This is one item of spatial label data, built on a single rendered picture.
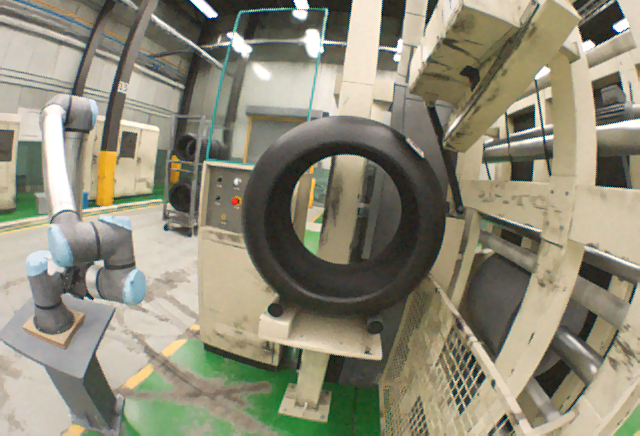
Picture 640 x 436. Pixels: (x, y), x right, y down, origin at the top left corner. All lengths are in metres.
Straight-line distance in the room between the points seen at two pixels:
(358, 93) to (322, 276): 0.69
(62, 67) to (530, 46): 8.92
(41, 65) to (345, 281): 8.50
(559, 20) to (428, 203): 0.53
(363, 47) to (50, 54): 8.32
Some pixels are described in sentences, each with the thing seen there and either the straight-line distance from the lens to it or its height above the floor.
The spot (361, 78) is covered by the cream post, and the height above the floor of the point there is 1.68.
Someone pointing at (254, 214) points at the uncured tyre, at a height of 1.16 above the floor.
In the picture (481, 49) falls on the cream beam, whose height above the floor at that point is 1.64.
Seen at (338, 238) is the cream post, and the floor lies 1.05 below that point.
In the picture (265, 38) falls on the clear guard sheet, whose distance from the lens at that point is 1.58.
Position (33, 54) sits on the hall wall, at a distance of 8.53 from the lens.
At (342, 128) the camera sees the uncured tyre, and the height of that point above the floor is 1.40.
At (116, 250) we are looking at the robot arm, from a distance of 0.65.
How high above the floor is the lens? 1.29
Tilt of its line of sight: 5 degrees down
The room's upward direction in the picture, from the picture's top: 8 degrees clockwise
